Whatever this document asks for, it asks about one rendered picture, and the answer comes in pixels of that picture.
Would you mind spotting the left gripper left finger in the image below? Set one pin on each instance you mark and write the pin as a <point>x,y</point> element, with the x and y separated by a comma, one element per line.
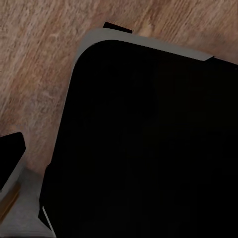
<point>12,148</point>

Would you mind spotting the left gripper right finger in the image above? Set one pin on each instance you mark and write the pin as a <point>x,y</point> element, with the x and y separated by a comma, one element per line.
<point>230,148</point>

